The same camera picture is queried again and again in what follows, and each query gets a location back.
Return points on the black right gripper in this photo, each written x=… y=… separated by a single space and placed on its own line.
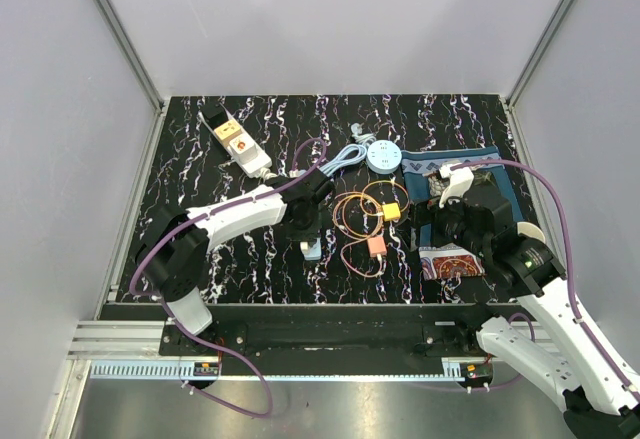
x=426 y=213

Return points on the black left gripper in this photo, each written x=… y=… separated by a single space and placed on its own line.
x=309 y=234

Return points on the light blue power strip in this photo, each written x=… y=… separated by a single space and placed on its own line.
x=316 y=255

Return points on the white multicolour power strip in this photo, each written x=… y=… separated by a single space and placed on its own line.
x=257 y=164

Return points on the white cube socket adapter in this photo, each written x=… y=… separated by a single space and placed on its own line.
x=241 y=145

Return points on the pink USB charger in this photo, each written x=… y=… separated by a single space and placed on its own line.
x=376 y=246

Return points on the yellow USB charger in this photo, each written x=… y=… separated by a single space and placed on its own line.
x=390 y=212

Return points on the round light blue socket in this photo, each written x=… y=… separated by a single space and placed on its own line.
x=383 y=157

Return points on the beige travel adapter cube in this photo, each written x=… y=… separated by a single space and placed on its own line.
x=226 y=131

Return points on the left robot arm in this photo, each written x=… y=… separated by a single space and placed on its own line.
x=177 y=241

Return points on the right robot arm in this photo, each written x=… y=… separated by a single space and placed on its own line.
x=594 y=388

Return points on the dark floral square plate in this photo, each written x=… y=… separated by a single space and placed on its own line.
x=481 y=178

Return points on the white paper cup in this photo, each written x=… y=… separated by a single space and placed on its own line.
x=530 y=230

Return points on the blue patterned placemat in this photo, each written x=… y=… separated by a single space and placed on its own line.
x=449 y=261

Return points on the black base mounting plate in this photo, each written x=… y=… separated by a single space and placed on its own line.
x=430 y=330

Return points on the aluminium frame post right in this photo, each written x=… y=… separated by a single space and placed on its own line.
x=550 y=31

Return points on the aluminium frame post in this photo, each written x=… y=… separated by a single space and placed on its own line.
x=550 y=31
x=116 y=27

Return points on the aluminium frame post left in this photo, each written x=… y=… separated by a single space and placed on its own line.
x=116 y=27

